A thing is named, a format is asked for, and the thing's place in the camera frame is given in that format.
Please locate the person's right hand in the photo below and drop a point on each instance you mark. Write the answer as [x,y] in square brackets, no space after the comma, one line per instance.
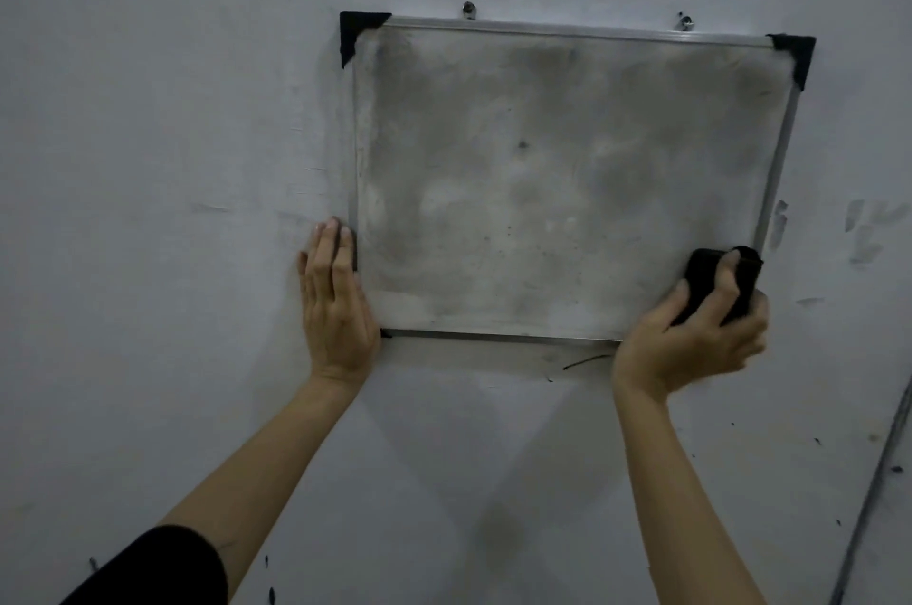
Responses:
[684,344]

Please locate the person's left hand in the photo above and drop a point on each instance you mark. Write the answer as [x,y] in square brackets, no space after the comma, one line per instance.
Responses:
[338,319]

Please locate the person's right thumb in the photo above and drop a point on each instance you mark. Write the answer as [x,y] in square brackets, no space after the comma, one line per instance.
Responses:
[677,302]

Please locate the person's left fingers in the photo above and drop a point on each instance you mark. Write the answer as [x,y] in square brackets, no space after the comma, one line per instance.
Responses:
[329,245]

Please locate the black board eraser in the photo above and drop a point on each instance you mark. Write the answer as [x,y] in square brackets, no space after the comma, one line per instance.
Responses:
[702,273]

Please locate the smudged whiteboard with black corners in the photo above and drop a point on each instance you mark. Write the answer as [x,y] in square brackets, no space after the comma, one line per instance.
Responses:
[541,184]

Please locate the person's left forearm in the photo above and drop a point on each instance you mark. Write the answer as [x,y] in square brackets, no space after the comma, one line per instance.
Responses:
[278,455]

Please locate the person's right forearm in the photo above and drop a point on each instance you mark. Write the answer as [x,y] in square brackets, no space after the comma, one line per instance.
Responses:
[677,490]

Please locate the black sleeve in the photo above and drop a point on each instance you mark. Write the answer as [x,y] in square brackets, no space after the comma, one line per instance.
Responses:
[160,572]

